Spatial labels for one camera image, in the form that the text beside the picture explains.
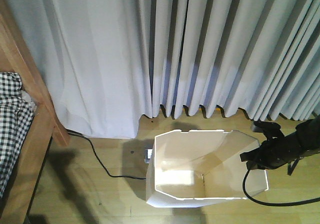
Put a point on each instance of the white trash bin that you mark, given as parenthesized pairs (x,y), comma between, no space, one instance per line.
(201,167)

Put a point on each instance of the grey curtain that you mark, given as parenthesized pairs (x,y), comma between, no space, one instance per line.
(108,62)

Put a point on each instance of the wooden bed frame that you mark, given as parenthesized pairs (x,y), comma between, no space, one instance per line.
(16,57)

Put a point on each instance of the floor power outlet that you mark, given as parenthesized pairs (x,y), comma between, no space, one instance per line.
(147,155)

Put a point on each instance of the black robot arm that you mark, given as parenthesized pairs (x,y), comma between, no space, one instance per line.
(307,134)

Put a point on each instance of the checkered black white bedding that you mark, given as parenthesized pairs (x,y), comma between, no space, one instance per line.
(16,115)

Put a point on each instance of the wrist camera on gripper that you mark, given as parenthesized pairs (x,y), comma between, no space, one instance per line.
(270,130)

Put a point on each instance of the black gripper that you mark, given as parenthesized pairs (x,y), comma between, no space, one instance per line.
(273,156)

